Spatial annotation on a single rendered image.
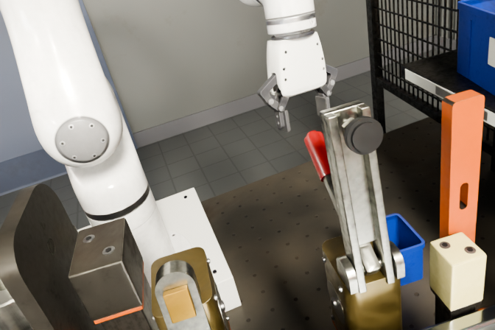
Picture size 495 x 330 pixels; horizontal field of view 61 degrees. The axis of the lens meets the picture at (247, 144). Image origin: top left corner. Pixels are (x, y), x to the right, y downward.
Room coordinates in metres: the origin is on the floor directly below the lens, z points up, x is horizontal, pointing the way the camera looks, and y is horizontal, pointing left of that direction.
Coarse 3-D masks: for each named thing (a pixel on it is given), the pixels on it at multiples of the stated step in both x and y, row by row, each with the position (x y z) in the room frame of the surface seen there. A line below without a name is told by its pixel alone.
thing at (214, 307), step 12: (180, 252) 0.35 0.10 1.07; (192, 252) 0.35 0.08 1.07; (204, 252) 0.34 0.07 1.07; (156, 264) 0.34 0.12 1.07; (192, 264) 0.33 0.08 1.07; (204, 264) 0.33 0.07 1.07; (204, 276) 0.31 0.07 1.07; (204, 288) 0.29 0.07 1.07; (216, 288) 0.33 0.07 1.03; (156, 300) 0.29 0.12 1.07; (204, 300) 0.28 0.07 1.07; (216, 300) 0.29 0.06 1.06; (156, 312) 0.28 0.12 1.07; (216, 312) 0.28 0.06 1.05; (216, 324) 0.28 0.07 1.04; (228, 324) 0.34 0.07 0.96
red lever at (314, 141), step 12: (312, 132) 0.40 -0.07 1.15; (312, 144) 0.39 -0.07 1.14; (324, 144) 0.39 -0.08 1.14; (312, 156) 0.38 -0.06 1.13; (324, 156) 0.37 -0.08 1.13; (324, 168) 0.36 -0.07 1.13; (324, 180) 0.36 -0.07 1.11; (336, 204) 0.33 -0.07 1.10; (360, 252) 0.29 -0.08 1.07; (372, 252) 0.29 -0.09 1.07; (372, 264) 0.28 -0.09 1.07
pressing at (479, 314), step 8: (472, 312) 0.25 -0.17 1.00; (480, 312) 0.25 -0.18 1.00; (488, 312) 0.25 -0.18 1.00; (448, 320) 0.25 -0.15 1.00; (456, 320) 0.25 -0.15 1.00; (464, 320) 0.25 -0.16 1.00; (472, 320) 0.25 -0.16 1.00; (480, 320) 0.24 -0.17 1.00; (488, 320) 0.24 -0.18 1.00; (432, 328) 0.25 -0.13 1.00; (440, 328) 0.25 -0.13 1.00; (448, 328) 0.24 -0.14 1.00; (456, 328) 0.24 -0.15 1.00; (464, 328) 0.24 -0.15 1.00; (472, 328) 0.24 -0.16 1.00; (480, 328) 0.24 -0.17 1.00; (488, 328) 0.24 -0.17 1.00
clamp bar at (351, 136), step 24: (336, 120) 0.29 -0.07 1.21; (360, 120) 0.27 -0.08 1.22; (336, 144) 0.29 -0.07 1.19; (360, 144) 0.27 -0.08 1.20; (336, 168) 0.29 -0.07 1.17; (360, 168) 0.30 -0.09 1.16; (336, 192) 0.30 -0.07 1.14; (360, 192) 0.29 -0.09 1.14; (360, 216) 0.29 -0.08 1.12; (384, 216) 0.28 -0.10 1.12; (360, 240) 0.29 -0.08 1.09; (384, 240) 0.28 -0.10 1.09; (360, 264) 0.27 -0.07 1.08; (384, 264) 0.28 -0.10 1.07; (360, 288) 0.27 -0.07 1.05
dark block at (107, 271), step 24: (96, 240) 0.34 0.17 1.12; (120, 240) 0.33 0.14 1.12; (72, 264) 0.31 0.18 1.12; (96, 264) 0.30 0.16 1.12; (120, 264) 0.30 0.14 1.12; (96, 288) 0.30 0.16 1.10; (120, 288) 0.30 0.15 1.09; (144, 288) 0.34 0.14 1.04; (96, 312) 0.29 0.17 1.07; (120, 312) 0.30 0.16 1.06; (144, 312) 0.31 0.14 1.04
